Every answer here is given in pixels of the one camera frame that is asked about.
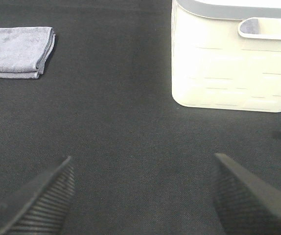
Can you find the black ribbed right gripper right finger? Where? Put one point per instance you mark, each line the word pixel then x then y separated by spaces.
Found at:
pixel 244 203

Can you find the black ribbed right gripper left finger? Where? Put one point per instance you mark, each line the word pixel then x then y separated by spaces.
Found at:
pixel 40 207

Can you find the grey-blue towel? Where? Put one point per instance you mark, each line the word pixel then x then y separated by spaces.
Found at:
pixel 24 51
pixel 250 26

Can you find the white plastic basket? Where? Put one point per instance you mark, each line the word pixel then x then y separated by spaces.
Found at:
pixel 214 65

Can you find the grey-blue towel in white basket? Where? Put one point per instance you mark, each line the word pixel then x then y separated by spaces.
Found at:
pixel 250 26

